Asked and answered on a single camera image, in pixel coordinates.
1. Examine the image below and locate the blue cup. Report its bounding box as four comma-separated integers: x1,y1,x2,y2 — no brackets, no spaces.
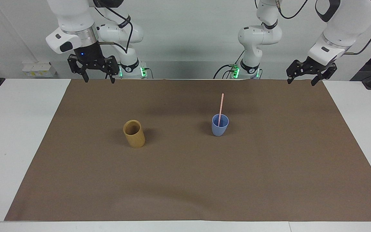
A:
212,113,230,137

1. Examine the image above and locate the white wall box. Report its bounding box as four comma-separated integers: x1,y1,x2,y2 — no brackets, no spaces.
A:
22,62,57,78

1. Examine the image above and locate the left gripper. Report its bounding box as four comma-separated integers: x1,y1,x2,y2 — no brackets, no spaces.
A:
286,56,338,87

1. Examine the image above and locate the bamboo cup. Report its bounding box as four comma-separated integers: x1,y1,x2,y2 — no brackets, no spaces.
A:
122,120,146,149

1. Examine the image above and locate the black cable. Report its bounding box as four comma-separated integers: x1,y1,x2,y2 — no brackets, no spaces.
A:
346,13,371,55
278,0,309,19
213,50,245,80
93,6,132,54

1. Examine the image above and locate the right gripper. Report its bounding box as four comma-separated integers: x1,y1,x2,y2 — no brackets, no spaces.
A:
67,43,120,84

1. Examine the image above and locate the pink chopstick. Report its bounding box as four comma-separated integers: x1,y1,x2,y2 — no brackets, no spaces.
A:
217,93,225,127

